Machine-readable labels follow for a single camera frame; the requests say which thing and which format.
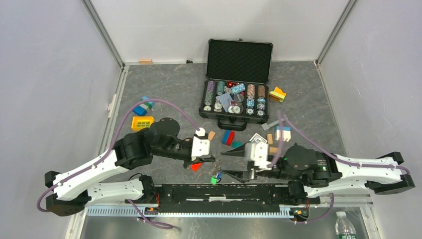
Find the grey plastic bolt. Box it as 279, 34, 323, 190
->
260, 120, 279, 131

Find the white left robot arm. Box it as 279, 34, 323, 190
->
44, 118, 215, 217

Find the yellow orange brick pile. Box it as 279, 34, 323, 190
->
268, 87, 287, 103

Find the plastic water bottle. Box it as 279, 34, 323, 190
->
335, 211, 357, 239

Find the teal flat piece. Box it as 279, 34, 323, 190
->
231, 141, 242, 148

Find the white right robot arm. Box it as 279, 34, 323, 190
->
223, 142, 415, 203

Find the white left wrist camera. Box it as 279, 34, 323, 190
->
191, 127, 211, 161

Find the blue red brick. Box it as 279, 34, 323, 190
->
221, 129, 235, 146

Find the blue playing card box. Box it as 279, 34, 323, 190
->
249, 133, 268, 143

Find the blue white brick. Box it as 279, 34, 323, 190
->
275, 126, 291, 142

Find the wooden block on ledge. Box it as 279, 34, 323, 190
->
138, 59, 153, 65

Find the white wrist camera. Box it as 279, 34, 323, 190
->
244, 142, 270, 170
191, 127, 211, 161

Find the orange flat block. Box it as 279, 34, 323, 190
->
208, 131, 215, 141

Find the blue grey green brick stack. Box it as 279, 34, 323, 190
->
132, 102, 155, 117

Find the black poker chip case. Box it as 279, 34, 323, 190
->
199, 39, 274, 131

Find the yellow window brick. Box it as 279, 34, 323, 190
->
131, 116, 155, 131

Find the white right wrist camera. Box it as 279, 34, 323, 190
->
244, 142, 270, 170

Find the orange wooden block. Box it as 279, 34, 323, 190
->
268, 147, 278, 154

